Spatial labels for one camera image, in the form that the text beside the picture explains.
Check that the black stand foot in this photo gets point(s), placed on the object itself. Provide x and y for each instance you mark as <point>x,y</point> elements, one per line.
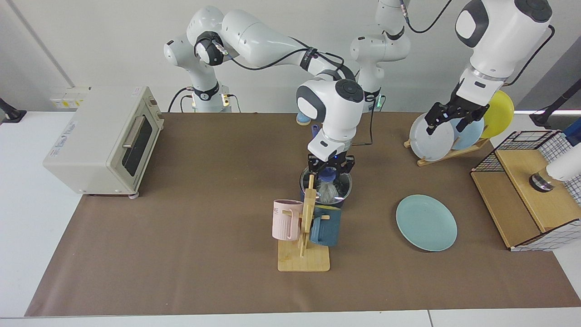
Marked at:
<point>11,113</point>
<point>544,119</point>

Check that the pale green plate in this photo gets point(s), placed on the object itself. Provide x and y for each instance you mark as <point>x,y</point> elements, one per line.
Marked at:
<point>426,225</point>

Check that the brown table cloth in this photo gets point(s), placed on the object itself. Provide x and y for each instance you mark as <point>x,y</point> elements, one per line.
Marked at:
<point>204,272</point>

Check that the light blue plate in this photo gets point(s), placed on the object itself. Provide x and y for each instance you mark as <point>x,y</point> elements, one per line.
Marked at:
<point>470,134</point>

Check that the glass lid with blue knob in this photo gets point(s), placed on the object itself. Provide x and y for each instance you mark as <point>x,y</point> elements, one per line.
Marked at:
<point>327,171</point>

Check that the teal mug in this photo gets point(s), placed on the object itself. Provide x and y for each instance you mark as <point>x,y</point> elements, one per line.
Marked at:
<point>326,229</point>

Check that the grey plate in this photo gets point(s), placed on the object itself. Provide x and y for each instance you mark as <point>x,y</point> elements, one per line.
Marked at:
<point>431,141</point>

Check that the small blue round bell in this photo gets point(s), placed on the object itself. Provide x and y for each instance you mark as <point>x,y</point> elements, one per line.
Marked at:
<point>302,120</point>

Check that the white pole with silver end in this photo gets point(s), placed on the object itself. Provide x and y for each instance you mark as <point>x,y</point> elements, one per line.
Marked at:
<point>563,165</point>

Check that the pale toaster oven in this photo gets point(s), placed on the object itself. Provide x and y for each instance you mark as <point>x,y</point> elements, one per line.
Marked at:
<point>86,145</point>

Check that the pink ribbed mug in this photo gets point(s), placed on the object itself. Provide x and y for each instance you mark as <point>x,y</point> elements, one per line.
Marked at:
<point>286,222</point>

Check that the white wall socket box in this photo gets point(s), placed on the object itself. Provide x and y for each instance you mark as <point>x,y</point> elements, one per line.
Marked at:
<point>68,97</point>

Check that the wooden plate rack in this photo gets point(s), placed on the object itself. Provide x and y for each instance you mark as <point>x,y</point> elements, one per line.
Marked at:
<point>435,159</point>

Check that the blue object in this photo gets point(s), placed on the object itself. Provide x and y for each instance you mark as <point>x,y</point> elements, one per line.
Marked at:
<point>574,134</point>

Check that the white vermicelli bundle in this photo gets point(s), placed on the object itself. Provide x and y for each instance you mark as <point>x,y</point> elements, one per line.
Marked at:
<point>329,193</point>

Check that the yellow plate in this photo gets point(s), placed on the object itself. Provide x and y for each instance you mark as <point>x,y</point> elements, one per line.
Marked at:
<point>501,113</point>

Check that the wooden cup stand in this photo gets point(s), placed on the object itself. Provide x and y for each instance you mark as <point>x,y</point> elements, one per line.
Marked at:
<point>303,261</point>

